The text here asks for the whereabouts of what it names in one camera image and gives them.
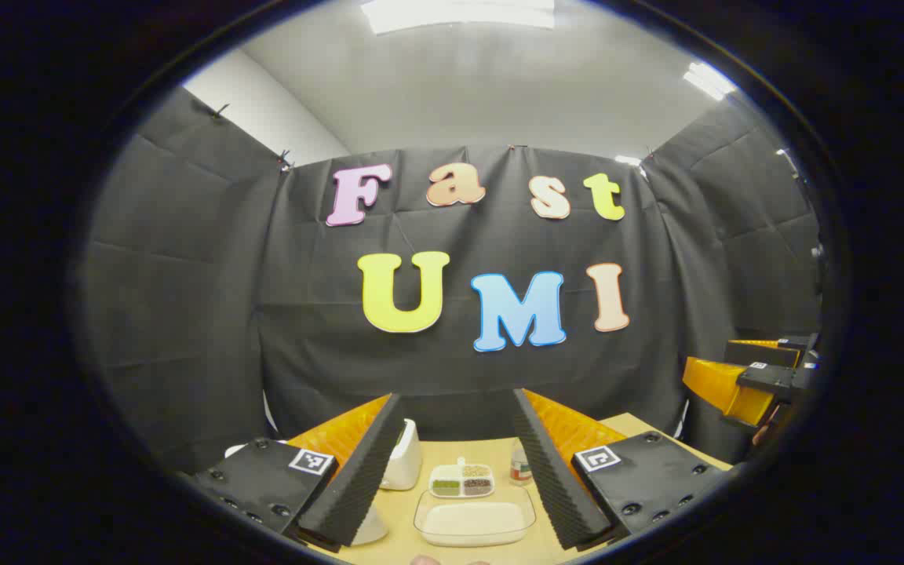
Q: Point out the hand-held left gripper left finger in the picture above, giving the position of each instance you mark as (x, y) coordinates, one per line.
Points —
(358, 479)

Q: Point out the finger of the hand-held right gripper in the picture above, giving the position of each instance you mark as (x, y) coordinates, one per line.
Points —
(762, 351)
(723, 384)

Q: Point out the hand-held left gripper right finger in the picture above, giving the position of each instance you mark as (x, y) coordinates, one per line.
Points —
(554, 479)

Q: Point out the white rice cooker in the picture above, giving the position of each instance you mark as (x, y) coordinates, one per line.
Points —
(369, 530)

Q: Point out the clear tray of white rice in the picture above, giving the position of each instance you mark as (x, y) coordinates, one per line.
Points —
(472, 519)

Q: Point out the clear plastic bottle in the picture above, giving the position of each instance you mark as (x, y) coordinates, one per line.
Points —
(520, 467)

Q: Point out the white toaster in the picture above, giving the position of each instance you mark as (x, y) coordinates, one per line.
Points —
(406, 467)

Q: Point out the white divided grain dish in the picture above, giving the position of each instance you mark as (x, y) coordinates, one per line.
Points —
(461, 480)

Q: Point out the black backdrop cloth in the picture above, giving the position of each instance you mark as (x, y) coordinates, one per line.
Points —
(185, 314)

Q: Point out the small ceiling light panel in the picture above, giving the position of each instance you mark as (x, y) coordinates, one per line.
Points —
(709, 80)

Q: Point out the long ceiling light panel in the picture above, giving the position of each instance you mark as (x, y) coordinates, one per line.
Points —
(460, 14)

